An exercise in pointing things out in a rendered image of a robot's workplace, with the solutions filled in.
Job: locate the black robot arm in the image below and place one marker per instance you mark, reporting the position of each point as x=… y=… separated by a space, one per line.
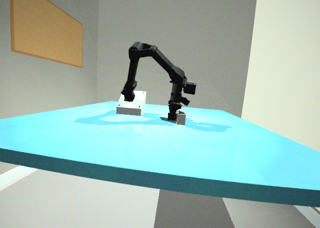
x=177 y=75

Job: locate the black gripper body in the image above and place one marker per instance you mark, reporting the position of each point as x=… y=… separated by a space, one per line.
x=174 y=98

